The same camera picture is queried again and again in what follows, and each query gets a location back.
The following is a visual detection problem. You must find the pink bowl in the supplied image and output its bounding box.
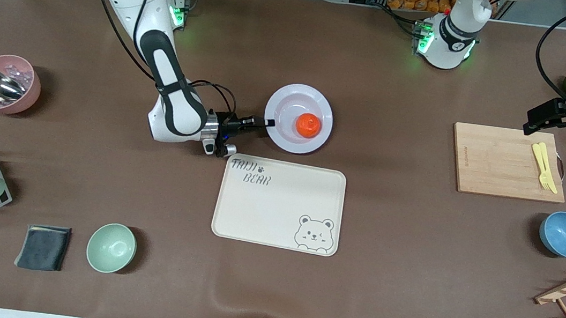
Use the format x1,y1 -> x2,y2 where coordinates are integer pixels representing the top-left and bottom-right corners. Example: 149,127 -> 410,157
0,54 -> 45,119

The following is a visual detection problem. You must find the wooden cutting board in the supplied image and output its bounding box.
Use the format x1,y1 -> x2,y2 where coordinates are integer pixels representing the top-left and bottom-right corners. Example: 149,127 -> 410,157
446,121 -> 566,205

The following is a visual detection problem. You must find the light green bowl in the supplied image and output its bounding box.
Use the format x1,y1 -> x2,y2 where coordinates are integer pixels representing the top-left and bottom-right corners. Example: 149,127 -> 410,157
84,220 -> 139,277

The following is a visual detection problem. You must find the orange fruit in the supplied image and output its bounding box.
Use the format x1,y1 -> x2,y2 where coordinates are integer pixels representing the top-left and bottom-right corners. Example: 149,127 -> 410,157
294,112 -> 323,140

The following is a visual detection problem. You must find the cream tray with bear print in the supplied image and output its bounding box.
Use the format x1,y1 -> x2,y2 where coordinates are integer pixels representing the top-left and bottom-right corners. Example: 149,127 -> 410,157
209,151 -> 348,258

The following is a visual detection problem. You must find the yellow plastic fork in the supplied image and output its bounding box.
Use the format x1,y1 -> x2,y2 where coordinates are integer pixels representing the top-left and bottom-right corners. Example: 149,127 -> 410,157
527,142 -> 558,191

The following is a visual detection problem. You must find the yellow plastic knife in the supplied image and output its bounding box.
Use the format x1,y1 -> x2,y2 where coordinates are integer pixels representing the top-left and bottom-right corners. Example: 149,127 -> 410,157
533,142 -> 564,194

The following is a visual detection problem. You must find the metal cutting board handle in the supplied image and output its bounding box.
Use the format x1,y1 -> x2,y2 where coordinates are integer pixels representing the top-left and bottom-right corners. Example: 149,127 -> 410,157
553,152 -> 566,181

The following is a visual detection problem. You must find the white round plate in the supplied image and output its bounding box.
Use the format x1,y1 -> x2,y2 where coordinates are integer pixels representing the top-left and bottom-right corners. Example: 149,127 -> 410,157
260,80 -> 337,158

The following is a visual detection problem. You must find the dark grey folded cloth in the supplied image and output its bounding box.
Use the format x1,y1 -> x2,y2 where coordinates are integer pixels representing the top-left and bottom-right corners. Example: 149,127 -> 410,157
13,222 -> 72,275

